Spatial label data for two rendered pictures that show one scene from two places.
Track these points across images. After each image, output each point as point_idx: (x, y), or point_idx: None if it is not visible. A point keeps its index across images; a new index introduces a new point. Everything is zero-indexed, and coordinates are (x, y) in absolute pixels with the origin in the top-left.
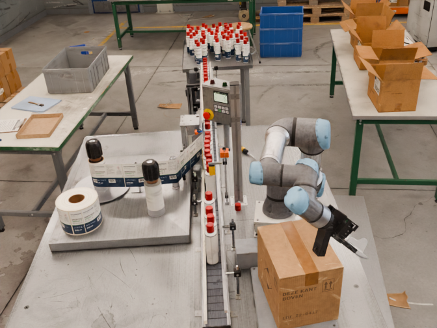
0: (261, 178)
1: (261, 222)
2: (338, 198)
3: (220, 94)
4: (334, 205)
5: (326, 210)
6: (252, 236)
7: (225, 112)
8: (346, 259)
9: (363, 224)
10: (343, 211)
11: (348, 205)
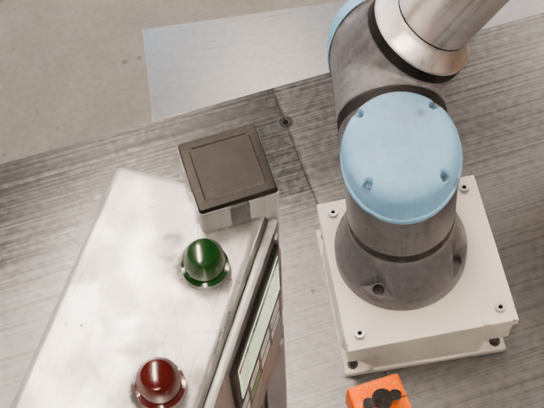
0: None
1: (510, 294)
2: (171, 101)
3: (259, 317)
4: (221, 110)
5: None
6: (497, 359)
7: (270, 339)
8: (512, 55)
9: (313, 23)
10: (252, 82)
11: (215, 67)
